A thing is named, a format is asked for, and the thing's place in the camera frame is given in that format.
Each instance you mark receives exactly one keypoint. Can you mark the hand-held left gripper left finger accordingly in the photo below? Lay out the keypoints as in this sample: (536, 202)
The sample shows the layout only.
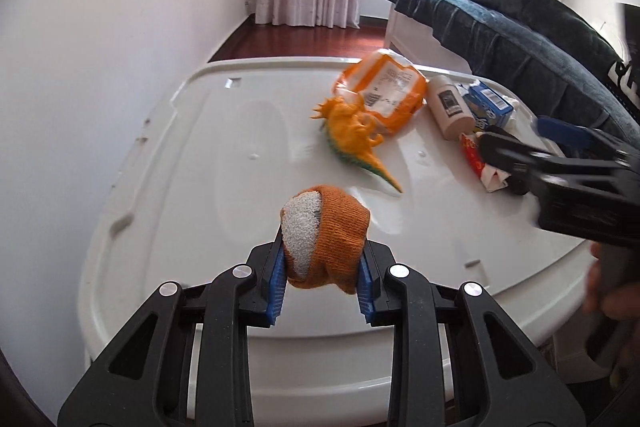
(276, 287)

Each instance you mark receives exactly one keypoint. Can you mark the blue and white carton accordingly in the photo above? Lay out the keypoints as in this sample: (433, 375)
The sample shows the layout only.
(487, 102)

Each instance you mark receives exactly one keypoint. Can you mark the orange and grey knit glove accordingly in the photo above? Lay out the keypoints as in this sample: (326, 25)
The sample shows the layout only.
(335, 237)

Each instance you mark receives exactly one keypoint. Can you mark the beige plastic bottle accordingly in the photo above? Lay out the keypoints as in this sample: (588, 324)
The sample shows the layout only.
(450, 109)

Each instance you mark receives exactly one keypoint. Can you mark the orange and white snack bag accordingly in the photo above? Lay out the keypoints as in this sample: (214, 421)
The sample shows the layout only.
(387, 87)

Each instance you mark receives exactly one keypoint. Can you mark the red and white wrapper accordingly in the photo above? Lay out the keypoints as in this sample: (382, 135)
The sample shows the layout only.
(475, 159)

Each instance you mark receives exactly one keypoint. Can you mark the white plastic storage lid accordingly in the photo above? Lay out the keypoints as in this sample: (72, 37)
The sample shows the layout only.
(210, 167)

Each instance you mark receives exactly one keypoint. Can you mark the white bed frame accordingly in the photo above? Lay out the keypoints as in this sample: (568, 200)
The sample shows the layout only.
(415, 37)

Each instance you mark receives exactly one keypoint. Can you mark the person's right hand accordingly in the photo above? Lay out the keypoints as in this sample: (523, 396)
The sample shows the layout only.
(595, 282)

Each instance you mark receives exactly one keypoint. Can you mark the bed with dark blanket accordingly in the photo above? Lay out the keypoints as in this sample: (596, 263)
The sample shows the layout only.
(520, 37)

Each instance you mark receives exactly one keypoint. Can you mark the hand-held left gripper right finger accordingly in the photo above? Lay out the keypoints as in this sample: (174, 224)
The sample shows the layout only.
(366, 292)

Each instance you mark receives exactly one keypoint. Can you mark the orange toy dinosaur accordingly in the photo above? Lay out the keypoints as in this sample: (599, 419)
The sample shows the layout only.
(352, 134)

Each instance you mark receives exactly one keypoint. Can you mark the black and white printed pillow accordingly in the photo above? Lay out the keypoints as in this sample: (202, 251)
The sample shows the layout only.
(627, 72)

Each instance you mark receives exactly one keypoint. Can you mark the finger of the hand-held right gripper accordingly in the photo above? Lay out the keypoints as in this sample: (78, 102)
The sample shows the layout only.
(525, 167)
(565, 134)

